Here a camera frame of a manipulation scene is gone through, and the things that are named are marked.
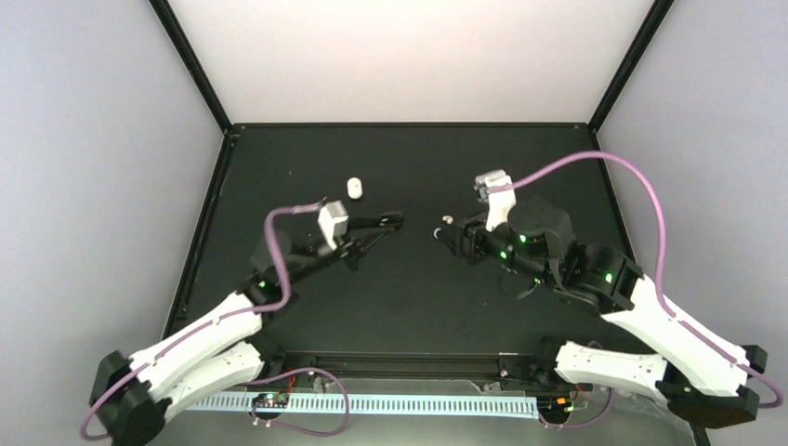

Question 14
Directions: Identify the black gold charging case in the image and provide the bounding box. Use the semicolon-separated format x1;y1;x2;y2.
379;212;405;231

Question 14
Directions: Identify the white earbud case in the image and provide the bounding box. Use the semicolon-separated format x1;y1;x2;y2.
346;177;363;200

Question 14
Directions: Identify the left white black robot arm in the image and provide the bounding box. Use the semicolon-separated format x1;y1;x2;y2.
79;201;405;445

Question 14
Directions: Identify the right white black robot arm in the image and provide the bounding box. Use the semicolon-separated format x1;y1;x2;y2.
433;198;768;429

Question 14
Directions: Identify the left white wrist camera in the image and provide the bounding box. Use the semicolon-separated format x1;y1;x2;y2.
318;201;349;251

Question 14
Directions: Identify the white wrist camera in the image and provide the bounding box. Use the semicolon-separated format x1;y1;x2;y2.
474;169;517;232
318;201;349;251

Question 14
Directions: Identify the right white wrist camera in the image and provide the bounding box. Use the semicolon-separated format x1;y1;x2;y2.
474;169;517;232

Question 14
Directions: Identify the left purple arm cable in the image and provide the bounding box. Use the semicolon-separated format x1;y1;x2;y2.
78;198;329;442

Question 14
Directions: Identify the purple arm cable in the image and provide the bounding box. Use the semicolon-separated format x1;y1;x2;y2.
486;151;785;410
78;198;329;442

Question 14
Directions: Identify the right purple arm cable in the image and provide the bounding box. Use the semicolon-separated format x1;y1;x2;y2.
486;151;785;410

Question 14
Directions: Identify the black mounting rail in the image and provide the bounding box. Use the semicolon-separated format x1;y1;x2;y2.
257;351;592;397

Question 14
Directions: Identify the white slotted cable duct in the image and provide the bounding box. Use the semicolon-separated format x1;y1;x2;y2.
189;391;539;420

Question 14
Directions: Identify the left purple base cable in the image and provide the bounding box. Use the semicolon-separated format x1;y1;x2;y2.
240;365;352;439

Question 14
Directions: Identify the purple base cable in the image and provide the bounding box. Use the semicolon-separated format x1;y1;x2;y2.
240;365;352;439
537;387;617;431

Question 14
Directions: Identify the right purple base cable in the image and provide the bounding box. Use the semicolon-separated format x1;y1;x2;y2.
537;387;617;431

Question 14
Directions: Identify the left black corner post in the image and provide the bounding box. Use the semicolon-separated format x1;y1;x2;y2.
149;0;232;134

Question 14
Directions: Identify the black corner post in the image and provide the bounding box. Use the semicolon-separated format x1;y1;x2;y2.
149;0;232;134
587;0;675;135

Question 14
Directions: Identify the right black corner post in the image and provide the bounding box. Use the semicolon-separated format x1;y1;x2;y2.
587;0;675;135

